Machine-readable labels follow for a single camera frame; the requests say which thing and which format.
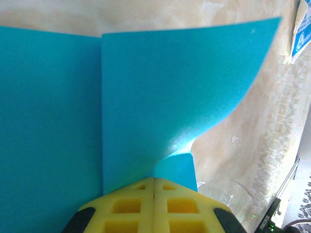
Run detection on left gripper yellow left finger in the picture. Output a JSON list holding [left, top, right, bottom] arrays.
[[62, 178, 155, 233]]

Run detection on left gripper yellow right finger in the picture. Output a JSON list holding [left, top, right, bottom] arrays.
[[153, 178, 246, 233]]

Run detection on blue paper sheet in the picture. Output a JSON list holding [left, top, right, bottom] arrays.
[[0, 16, 284, 196]]

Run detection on blue white card packet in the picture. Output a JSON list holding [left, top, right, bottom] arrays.
[[290, 0, 311, 64]]

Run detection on aluminium side rail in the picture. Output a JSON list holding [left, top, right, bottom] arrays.
[[276, 156, 302, 207]]

